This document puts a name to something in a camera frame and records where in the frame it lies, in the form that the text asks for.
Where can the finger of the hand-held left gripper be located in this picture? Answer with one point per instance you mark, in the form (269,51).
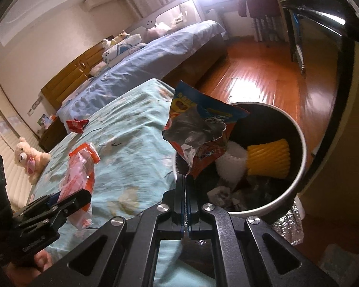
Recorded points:
(74,201)
(33,204)

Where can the striped radiator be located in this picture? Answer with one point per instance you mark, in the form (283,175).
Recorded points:
(269,28)

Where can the white air conditioner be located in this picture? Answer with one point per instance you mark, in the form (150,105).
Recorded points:
(101,0)

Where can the dark wooden nightstand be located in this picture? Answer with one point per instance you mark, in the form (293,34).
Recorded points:
(52,137)

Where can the black edged beige furniture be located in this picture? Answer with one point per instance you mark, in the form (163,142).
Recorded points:
(341,155)

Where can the pink plush toy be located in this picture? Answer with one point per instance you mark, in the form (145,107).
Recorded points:
(157,31)

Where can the small red wrapper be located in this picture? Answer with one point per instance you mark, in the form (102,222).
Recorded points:
(76,125)

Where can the bed with blue sheet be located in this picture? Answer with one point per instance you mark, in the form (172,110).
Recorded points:
(155,56)

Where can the white foam net sleeve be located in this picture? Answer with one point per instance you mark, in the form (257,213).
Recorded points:
(230,164)

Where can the black glass cabinet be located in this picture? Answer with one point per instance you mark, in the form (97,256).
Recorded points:
(299,36)

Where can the person's left hand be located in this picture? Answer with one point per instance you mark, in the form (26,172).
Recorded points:
(43,260)

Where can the plain white pillow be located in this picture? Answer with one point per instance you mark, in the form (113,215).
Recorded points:
(98,69)

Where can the teal floral blanket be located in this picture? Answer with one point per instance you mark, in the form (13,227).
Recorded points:
(131,131)

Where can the blue foil snack bag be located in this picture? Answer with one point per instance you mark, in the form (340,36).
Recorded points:
(197,119)

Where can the blue patterned white pillow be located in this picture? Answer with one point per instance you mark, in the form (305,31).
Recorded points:
(122,49)

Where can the wall socket panel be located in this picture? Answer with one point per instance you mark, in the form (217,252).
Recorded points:
(35,107)

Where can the grey crib guard rail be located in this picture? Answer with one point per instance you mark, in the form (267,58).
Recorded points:
(149,21)

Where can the beige teddy bear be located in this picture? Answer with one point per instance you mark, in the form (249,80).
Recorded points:
(24,155)

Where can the printed box on nightstand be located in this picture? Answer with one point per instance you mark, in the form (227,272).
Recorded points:
(45,120)

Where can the orange and white plastic wrapper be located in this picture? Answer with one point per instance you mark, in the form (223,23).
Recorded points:
(80,170)

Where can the cream plush toy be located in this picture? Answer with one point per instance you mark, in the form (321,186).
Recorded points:
(119,37)

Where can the yellow foam net sleeve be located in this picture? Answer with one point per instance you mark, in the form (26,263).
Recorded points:
(269,158)

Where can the black bin with white rim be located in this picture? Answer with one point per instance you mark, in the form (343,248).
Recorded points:
(272,128)

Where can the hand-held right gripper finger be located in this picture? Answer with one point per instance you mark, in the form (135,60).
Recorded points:
(189,209)
(182,203)

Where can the wooden headboard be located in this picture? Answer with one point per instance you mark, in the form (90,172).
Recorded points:
(65,83)

